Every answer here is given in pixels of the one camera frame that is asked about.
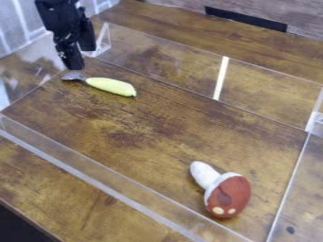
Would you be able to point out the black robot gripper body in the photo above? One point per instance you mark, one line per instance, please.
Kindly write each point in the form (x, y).
(62, 18)

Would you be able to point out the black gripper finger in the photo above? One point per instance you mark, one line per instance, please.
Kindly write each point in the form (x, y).
(70, 55)
(87, 39)

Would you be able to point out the green handled metal spoon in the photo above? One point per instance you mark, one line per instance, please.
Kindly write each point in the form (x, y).
(107, 84)

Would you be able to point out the black strip on table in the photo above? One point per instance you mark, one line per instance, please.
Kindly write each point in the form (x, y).
(248, 19)

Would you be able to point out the red cap toy mushroom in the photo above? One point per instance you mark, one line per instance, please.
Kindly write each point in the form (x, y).
(228, 191)

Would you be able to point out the clear acrylic triangle bracket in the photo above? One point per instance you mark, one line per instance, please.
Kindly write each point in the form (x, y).
(103, 39)

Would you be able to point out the clear acrylic enclosure wall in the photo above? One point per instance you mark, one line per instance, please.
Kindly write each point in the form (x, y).
(95, 163)

